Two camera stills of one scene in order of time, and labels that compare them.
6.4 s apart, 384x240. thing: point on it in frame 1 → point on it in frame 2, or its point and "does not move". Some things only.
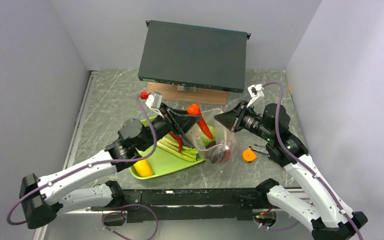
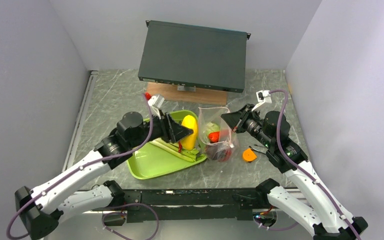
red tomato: [227, 155] does not move
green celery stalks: [171, 146] does not move
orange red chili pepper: [194, 109] → [214, 136]
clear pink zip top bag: [217, 145] does not move
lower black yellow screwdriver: [257, 150] does not move
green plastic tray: [163, 160] does not move
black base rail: [189, 205] does not move
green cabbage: [206, 140] → [211, 127]
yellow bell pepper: [144, 168] → [190, 142]
